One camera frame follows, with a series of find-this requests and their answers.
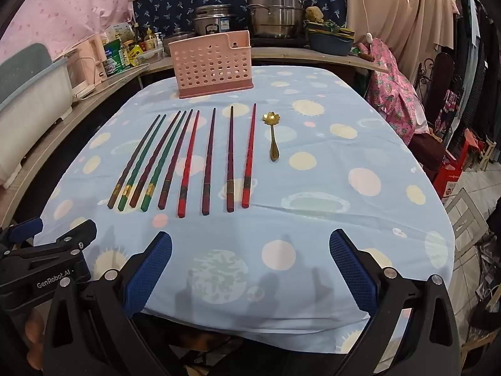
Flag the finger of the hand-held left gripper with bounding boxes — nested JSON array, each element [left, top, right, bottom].
[[21, 219, 98, 261], [0, 217, 44, 250]]

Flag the person's left hand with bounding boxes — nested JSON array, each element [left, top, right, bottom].
[[24, 307, 49, 374]]

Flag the black induction cooker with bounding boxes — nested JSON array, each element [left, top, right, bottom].
[[250, 35, 312, 47]]

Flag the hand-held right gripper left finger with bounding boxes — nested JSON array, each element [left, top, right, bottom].
[[42, 230, 189, 376]]

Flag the dark metal chair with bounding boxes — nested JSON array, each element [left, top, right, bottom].
[[414, 52, 467, 142]]

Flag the wood grain side counter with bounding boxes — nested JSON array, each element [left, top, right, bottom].
[[0, 63, 150, 230]]

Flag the beige curtain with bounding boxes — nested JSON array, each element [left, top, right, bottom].
[[344, 0, 459, 85]]

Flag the dark blue bowl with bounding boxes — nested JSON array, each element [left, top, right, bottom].
[[307, 31, 353, 56]]

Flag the white carton box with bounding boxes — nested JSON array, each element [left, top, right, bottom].
[[105, 23, 134, 43]]

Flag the hanging clothes row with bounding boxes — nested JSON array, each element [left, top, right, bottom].
[[448, 0, 501, 173]]

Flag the pink floral cloth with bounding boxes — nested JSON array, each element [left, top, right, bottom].
[[368, 38, 430, 146]]

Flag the stainless steel steamer pot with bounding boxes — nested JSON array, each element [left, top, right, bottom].
[[245, 0, 314, 40]]

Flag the blue planet print tablecloth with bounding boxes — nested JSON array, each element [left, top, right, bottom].
[[39, 66, 457, 355]]

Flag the dark maroon chopstick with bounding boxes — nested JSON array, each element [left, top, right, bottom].
[[107, 114, 162, 209], [201, 107, 217, 216], [158, 109, 194, 210], [129, 110, 182, 209], [226, 106, 235, 213]]

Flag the pink printed curtain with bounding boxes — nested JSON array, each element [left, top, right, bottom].
[[0, 0, 157, 65]]

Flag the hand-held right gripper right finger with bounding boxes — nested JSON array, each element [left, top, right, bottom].
[[330, 228, 464, 376]]

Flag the red plastic stool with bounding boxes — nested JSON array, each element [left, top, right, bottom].
[[434, 139, 475, 201]]

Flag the red chopstick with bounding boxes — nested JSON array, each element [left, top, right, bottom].
[[177, 110, 200, 218], [241, 103, 257, 209]]

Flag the clear food container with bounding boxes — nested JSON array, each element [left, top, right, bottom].
[[137, 49, 166, 66]]

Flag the green tin can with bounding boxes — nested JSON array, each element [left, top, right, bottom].
[[103, 39, 131, 76]]

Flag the small pot with glass lid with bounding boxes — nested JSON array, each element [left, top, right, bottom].
[[168, 27, 196, 44]]

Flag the gold flower spoon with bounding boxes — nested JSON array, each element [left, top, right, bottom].
[[261, 111, 279, 162]]

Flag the pink perforated utensil holder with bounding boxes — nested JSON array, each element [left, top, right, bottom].
[[168, 30, 254, 99]]

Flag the grey countertop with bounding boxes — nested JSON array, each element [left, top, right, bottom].
[[140, 42, 390, 76]]

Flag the green chopstick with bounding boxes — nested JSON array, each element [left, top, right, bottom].
[[141, 111, 187, 212], [117, 115, 167, 211]]

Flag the silver rice cooker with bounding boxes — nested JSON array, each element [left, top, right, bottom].
[[192, 4, 240, 37]]

